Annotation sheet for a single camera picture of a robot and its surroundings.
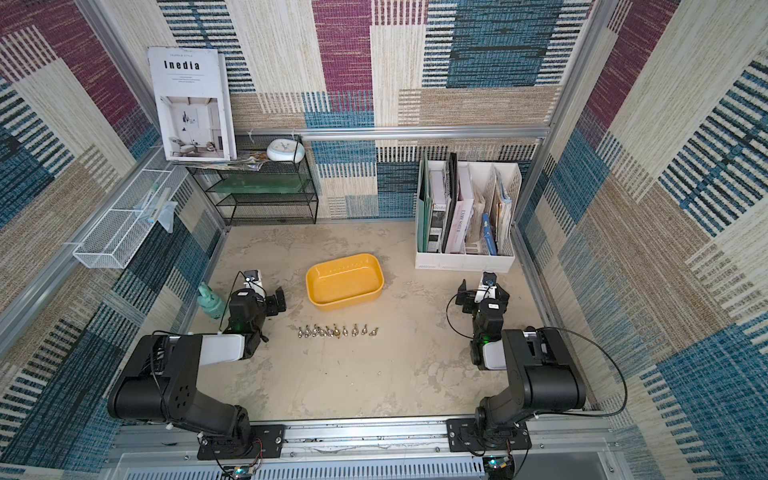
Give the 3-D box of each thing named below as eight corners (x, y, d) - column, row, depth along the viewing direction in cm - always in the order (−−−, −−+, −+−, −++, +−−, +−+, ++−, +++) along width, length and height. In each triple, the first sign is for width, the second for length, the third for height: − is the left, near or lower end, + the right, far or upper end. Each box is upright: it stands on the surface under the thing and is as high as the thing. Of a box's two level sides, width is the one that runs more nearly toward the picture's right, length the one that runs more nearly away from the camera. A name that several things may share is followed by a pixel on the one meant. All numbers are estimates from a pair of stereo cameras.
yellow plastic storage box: (310, 316, 97) (306, 306, 92) (310, 270, 108) (306, 260, 103) (387, 304, 99) (387, 294, 95) (379, 261, 111) (378, 249, 106)
